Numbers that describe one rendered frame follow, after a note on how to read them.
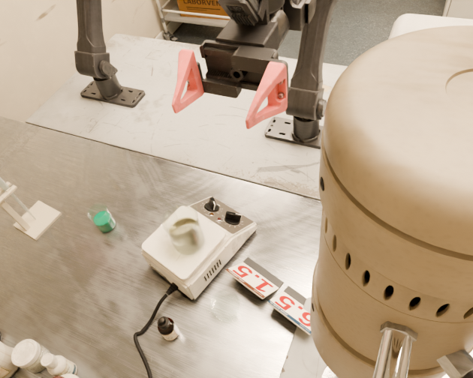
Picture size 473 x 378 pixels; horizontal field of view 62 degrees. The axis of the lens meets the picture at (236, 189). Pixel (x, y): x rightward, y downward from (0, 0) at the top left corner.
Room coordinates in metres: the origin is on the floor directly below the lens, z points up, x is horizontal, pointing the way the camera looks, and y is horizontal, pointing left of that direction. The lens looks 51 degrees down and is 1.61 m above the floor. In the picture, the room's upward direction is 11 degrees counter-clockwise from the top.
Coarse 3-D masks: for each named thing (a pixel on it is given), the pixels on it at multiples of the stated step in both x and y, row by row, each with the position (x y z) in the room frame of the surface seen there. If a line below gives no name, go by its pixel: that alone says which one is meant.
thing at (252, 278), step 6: (240, 264) 0.37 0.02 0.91; (234, 270) 0.35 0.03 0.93; (240, 270) 0.35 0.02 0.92; (246, 270) 0.35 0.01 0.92; (240, 276) 0.33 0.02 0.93; (246, 276) 0.33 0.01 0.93; (252, 276) 0.33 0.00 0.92; (258, 276) 0.33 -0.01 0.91; (252, 282) 0.32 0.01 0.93; (258, 282) 0.32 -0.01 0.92; (264, 282) 0.32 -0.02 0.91; (258, 288) 0.30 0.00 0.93; (264, 288) 0.30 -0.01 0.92; (270, 288) 0.30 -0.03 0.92; (264, 294) 0.29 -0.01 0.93
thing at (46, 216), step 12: (0, 192) 0.58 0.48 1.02; (12, 192) 0.58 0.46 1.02; (0, 204) 0.56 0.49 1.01; (36, 204) 0.63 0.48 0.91; (12, 216) 0.56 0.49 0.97; (24, 216) 0.60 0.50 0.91; (36, 216) 0.60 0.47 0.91; (48, 216) 0.59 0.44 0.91; (24, 228) 0.56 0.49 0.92; (36, 228) 0.56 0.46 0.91; (48, 228) 0.56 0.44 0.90; (36, 240) 0.53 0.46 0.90
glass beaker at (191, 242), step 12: (180, 204) 0.42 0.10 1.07; (192, 204) 0.42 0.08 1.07; (168, 216) 0.41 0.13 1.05; (180, 216) 0.42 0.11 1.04; (192, 216) 0.42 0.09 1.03; (168, 228) 0.40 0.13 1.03; (192, 228) 0.37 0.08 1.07; (180, 240) 0.36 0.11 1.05; (192, 240) 0.37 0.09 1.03; (204, 240) 0.38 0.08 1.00; (180, 252) 0.37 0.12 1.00; (192, 252) 0.36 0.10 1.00
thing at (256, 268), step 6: (246, 258) 0.38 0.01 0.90; (246, 264) 0.37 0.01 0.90; (252, 264) 0.37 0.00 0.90; (252, 270) 0.35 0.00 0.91; (258, 270) 0.35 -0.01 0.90; (264, 270) 0.35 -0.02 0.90; (264, 276) 0.34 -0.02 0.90; (270, 276) 0.33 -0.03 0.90; (240, 282) 0.32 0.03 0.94; (246, 282) 0.32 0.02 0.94; (270, 282) 0.32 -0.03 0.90; (276, 282) 0.32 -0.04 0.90; (282, 282) 0.32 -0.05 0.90; (276, 288) 0.30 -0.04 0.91; (270, 294) 0.30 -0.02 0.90
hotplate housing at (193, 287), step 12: (204, 216) 0.46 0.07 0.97; (252, 228) 0.43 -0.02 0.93; (228, 240) 0.39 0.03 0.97; (240, 240) 0.41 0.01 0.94; (144, 252) 0.40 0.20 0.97; (216, 252) 0.37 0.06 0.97; (228, 252) 0.38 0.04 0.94; (156, 264) 0.37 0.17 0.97; (204, 264) 0.35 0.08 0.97; (216, 264) 0.36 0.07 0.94; (168, 276) 0.35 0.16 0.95; (192, 276) 0.33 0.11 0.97; (204, 276) 0.34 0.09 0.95; (180, 288) 0.33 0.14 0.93; (192, 288) 0.32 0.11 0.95; (204, 288) 0.33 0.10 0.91
